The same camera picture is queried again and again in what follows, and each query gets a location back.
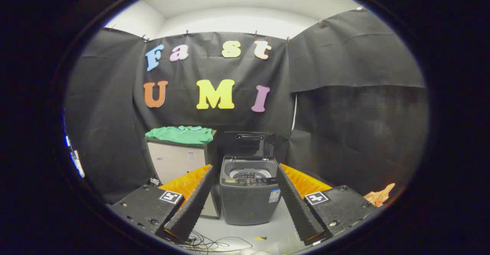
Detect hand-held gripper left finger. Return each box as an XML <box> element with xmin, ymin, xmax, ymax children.
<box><xmin>108</xmin><ymin>164</ymin><xmax>216</xmax><ymax>245</ymax></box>

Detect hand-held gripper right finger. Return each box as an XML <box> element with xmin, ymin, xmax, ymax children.
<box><xmin>275</xmin><ymin>163</ymin><xmax>377</xmax><ymax>247</ymax></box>

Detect dark grey washing machine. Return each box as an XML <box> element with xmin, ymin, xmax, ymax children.
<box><xmin>219</xmin><ymin>155</ymin><xmax>284</xmax><ymax>226</ymax></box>

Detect green polo shirt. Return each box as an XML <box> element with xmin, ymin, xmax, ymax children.
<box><xmin>145</xmin><ymin>126</ymin><xmax>214</xmax><ymax>145</ymax></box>

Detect beige and grey cabinet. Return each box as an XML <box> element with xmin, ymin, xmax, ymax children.
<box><xmin>145</xmin><ymin>129</ymin><xmax>222</xmax><ymax>220</ymax></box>

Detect orange cloth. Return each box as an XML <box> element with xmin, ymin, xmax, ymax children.
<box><xmin>364</xmin><ymin>183</ymin><xmax>395</xmax><ymax>208</ymax></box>

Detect white and blue object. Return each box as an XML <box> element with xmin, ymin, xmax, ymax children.
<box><xmin>63</xmin><ymin>134</ymin><xmax>85</xmax><ymax>179</ymax></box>

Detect tangled floor cables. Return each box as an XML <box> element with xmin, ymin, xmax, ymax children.
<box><xmin>180</xmin><ymin>230</ymin><xmax>253</xmax><ymax>252</ymax></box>

